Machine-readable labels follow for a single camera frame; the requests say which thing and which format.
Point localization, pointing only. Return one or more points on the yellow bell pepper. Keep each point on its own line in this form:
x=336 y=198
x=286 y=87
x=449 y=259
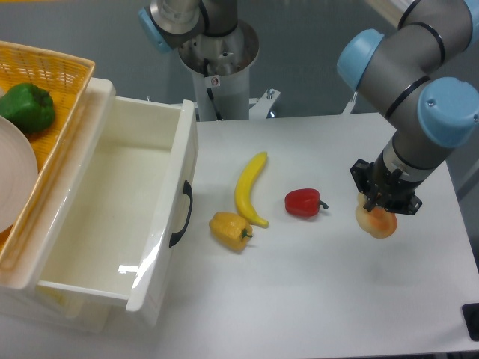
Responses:
x=231 y=230

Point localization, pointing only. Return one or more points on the round orange white bread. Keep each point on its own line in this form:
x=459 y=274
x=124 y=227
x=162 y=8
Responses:
x=379 y=223

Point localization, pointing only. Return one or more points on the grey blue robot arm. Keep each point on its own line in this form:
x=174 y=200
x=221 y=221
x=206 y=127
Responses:
x=431 y=117

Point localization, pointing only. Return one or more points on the yellow banana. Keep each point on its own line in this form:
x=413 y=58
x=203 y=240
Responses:
x=243 y=189

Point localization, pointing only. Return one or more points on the white open plastic drawer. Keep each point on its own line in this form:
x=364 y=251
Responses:
x=113 y=246

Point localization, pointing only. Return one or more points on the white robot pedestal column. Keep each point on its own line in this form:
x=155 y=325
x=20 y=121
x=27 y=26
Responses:
x=220 y=72

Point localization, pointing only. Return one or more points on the beige round plate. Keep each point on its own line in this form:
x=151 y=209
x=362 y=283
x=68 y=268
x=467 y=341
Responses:
x=19 y=172

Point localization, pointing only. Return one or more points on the black drawer handle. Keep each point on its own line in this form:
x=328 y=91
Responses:
x=185 y=214

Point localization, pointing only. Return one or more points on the white drawer cabinet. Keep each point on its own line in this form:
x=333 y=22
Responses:
x=31 y=241

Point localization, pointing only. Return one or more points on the red bell pepper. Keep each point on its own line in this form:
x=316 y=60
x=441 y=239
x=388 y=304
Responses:
x=304 y=202

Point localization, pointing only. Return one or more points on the black corner table fixture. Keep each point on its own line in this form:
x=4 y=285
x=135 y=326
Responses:
x=471 y=317

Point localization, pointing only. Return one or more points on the white metal mounting bracket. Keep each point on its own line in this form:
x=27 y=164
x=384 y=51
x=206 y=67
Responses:
x=261 y=108

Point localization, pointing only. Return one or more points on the green bell pepper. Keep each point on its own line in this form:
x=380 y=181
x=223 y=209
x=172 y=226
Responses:
x=28 y=107

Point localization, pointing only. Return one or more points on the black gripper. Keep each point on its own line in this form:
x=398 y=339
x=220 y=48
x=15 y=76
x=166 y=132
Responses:
x=385 y=188

